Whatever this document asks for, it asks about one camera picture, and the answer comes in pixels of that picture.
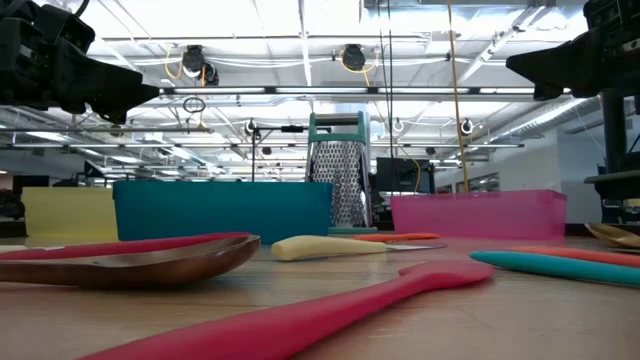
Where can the teal blue plastic bin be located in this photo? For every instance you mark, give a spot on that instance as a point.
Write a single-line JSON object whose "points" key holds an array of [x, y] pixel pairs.
{"points": [[220, 210]]}

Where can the brown wooden spoon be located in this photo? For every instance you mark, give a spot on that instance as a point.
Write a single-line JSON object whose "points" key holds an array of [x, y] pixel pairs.
{"points": [[150, 262]]}

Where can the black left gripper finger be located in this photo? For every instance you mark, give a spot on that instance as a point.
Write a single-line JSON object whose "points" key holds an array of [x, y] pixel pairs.
{"points": [[112, 112], [100, 80]]}

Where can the long ceiling light bar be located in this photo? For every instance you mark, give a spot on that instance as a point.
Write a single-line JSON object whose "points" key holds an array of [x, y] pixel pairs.
{"points": [[320, 90]]}

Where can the red silicone spatula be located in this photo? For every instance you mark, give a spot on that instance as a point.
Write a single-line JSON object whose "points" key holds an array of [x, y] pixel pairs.
{"points": [[300, 320]]}

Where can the grey desk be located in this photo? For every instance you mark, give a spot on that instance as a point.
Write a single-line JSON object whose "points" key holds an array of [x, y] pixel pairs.
{"points": [[615, 182]]}

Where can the black monitor stand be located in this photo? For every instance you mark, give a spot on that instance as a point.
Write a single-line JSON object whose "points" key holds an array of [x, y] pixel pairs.
{"points": [[615, 135]]}

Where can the black camera stand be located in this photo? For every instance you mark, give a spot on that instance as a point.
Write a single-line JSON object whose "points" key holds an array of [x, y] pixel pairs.
{"points": [[253, 150]]}

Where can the white round ceiling reel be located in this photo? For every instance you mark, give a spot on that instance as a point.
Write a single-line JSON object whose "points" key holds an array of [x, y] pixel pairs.
{"points": [[398, 125], [466, 126]]}

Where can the pink plastic bin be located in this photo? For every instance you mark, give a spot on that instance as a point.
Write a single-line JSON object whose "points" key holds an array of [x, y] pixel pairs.
{"points": [[475, 215]]}

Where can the orange silicone spatula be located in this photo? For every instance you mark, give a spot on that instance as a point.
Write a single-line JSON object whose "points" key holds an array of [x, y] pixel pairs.
{"points": [[400, 236], [600, 257]]}

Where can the silver ventilation duct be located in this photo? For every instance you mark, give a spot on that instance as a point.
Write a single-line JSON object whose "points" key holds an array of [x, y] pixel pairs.
{"points": [[550, 117]]}

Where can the yellow plastic bin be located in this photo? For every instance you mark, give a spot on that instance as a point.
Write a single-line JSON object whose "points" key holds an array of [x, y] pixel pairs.
{"points": [[70, 212]]}

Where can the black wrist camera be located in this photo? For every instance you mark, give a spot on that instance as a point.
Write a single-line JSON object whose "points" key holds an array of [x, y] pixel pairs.
{"points": [[70, 27], [615, 12]]}

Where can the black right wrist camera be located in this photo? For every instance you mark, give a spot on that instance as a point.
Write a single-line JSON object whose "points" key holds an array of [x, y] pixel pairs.
{"points": [[615, 12]]}

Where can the wooden utensil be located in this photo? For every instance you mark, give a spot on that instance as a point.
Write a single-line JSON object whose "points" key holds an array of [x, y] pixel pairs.
{"points": [[617, 235]]}

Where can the blue silicone spatula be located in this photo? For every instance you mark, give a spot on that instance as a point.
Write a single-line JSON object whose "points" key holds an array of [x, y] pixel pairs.
{"points": [[550, 266]]}

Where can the black background monitor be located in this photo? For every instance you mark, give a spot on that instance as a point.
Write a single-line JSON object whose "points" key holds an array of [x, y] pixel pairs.
{"points": [[400, 175]]}

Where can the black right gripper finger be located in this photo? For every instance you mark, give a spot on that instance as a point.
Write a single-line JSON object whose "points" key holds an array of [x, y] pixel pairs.
{"points": [[547, 92], [560, 62]]}

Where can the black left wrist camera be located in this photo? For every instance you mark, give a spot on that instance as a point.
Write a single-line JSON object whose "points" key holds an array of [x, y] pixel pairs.
{"points": [[70, 27]]}

